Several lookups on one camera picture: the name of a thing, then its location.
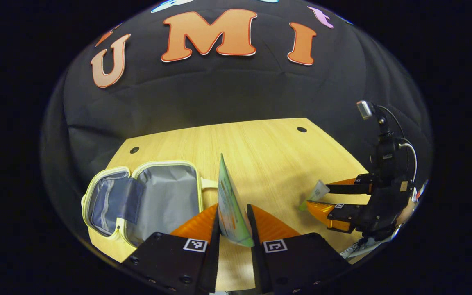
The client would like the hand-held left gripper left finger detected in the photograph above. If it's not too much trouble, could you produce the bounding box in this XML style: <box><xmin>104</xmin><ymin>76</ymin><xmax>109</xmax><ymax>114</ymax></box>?
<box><xmin>119</xmin><ymin>204</ymin><xmax>220</xmax><ymax>295</ymax></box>

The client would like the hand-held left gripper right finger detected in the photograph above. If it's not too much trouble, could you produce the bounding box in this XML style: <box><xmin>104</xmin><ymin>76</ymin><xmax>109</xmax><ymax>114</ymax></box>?
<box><xmin>247</xmin><ymin>204</ymin><xmax>352</xmax><ymax>295</ymax></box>

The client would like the white green gradient cosmetic tube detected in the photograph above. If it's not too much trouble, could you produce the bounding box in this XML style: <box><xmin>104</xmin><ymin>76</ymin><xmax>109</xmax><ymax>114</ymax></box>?
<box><xmin>300</xmin><ymin>179</ymin><xmax>331</xmax><ymax>212</ymax></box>

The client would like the white cosmetic tube green label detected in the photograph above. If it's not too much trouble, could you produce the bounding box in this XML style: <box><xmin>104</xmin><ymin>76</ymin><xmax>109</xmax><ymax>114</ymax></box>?
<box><xmin>217</xmin><ymin>153</ymin><xmax>255</xmax><ymax>248</ymax></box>

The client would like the pale yellow soft suitcase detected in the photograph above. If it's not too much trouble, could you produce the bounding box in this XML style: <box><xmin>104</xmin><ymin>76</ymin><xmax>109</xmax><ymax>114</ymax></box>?
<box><xmin>81</xmin><ymin>160</ymin><xmax>219</xmax><ymax>249</ymax></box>

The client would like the black backdrop cloth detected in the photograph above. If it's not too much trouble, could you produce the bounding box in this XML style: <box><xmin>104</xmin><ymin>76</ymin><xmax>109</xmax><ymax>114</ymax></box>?
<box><xmin>41</xmin><ymin>0</ymin><xmax>433</xmax><ymax>246</ymax></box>

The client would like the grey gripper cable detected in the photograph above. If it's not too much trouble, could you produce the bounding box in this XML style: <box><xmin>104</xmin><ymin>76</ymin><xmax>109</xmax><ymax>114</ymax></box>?
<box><xmin>399</xmin><ymin>141</ymin><xmax>418</xmax><ymax>183</ymax></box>

